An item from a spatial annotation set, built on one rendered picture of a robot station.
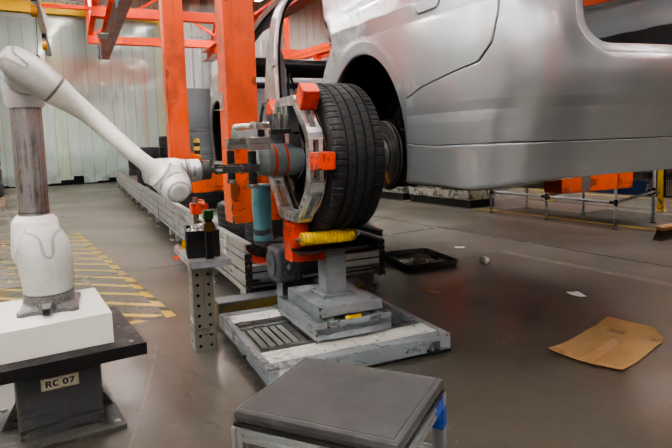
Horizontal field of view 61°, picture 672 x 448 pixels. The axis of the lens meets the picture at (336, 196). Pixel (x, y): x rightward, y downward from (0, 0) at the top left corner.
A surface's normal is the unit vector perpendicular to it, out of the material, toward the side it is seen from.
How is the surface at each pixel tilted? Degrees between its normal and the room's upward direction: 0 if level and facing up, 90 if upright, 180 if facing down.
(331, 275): 90
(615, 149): 106
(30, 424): 90
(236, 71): 90
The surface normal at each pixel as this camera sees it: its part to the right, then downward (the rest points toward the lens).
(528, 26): -0.27, 0.09
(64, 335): 0.53, 0.07
